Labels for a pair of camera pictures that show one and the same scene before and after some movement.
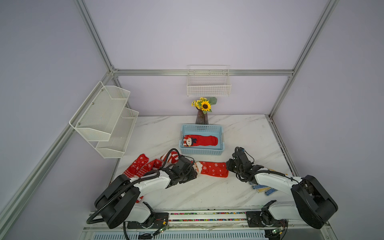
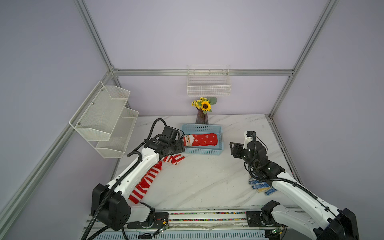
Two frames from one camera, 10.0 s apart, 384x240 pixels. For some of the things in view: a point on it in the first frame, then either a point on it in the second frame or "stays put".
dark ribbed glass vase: x=201 y=118 stays put
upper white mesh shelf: x=96 y=117 stays put
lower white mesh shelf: x=115 y=147 stays put
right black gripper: x=231 y=161 → x=237 y=150
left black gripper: x=192 y=174 → x=179 y=147
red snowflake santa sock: x=216 y=169 → x=191 y=140
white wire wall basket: x=208 y=80 stays put
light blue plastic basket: x=202 y=130 stays put
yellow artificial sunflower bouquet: x=204 y=104 stays put
